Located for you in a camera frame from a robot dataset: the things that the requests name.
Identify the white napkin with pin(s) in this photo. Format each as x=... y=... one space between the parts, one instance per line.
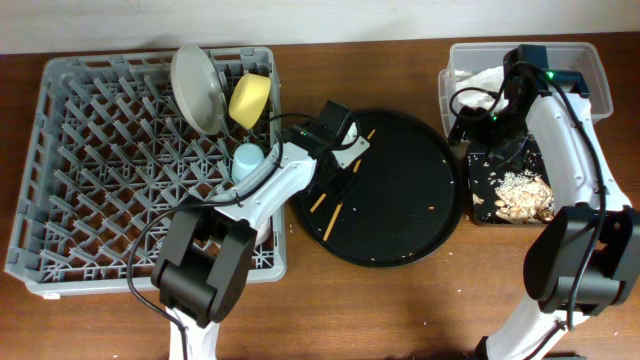
x=489 y=79

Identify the blue plastic cup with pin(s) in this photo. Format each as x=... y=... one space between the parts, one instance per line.
x=247 y=157

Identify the wooden chopstick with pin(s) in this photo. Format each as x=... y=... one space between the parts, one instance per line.
x=332 y=222
x=337 y=175

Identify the pink plastic cup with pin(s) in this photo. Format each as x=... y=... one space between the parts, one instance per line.
x=263 y=232

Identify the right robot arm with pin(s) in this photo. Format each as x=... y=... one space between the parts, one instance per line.
x=501 y=95

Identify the yellow bowl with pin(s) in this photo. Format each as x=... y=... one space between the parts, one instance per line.
x=248 y=99

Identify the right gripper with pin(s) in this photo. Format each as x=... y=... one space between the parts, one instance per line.
x=515 y=155

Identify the noodle food scraps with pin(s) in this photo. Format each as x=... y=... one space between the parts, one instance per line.
x=520 y=197

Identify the grey dishwasher rack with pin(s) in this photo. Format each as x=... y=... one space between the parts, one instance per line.
x=109 y=153

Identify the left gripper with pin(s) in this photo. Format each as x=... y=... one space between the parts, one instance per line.
x=341 y=180

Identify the round black tray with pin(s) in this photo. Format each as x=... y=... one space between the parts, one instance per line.
x=407 y=201

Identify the clear plastic bin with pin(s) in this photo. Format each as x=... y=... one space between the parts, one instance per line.
x=468 y=59

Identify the black rectangular tray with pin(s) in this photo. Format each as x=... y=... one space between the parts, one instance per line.
x=480 y=170

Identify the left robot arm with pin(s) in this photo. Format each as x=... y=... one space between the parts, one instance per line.
x=206 y=255

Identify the grey round plate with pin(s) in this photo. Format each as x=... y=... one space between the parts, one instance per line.
x=197 y=89

